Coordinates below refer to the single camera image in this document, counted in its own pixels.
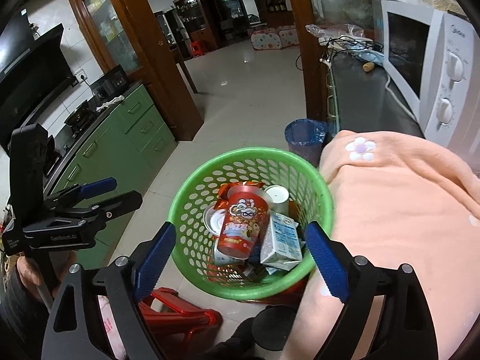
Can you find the white plastic lid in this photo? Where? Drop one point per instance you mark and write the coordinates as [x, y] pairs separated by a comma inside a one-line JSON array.
[[213, 219]]

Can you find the white paper cup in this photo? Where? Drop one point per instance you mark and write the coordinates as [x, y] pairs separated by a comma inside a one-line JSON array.
[[280, 197]]

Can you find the green kitchen cabinet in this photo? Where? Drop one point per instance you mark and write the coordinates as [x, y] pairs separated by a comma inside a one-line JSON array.
[[331, 102]]

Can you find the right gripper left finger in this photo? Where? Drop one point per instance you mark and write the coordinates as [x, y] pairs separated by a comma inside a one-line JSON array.
[[75, 328]]

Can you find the green plastic trash basket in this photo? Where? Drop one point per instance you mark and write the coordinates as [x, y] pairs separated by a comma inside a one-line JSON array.
[[193, 252]]

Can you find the brown wooden door frame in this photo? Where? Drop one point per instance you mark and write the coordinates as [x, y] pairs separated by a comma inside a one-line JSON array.
[[158, 71]]

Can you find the green cabinet opposite side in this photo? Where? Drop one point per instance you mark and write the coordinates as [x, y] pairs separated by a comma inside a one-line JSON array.
[[129, 141]]

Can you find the clear plastic bag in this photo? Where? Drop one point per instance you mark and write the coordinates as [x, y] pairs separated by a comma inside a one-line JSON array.
[[335, 31]]

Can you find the red plastic stool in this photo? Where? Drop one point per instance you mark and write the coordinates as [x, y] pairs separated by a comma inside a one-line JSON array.
[[181, 329]]

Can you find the white blue milk carton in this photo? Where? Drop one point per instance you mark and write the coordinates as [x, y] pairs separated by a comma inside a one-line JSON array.
[[280, 248]]

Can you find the left hand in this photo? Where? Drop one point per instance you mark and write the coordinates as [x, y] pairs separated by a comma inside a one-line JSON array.
[[31, 277]]

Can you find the white microwave oven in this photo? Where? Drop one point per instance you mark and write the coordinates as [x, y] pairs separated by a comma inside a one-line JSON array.
[[433, 58]]

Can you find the small brown cork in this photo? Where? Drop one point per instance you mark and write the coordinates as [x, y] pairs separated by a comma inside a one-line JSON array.
[[368, 67]]

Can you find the blue lined trash bin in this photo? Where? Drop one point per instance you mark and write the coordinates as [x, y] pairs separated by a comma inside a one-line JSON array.
[[305, 138]]

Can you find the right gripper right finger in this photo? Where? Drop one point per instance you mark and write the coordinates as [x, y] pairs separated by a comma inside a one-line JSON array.
[[405, 328]]

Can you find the black range hood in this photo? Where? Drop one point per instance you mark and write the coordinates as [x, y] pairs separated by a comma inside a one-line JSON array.
[[34, 72]]

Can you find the red snack cup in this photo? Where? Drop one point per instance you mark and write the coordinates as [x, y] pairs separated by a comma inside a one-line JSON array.
[[246, 218]]

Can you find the polka dot storage boxes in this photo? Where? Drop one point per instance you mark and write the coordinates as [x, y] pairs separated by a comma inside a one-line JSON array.
[[274, 38]]

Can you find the orange snack wrapper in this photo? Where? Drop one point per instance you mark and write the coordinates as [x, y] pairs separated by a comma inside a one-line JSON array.
[[227, 190]]

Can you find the gas stove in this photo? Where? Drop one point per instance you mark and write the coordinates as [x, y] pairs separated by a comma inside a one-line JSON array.
[[81, 119]]

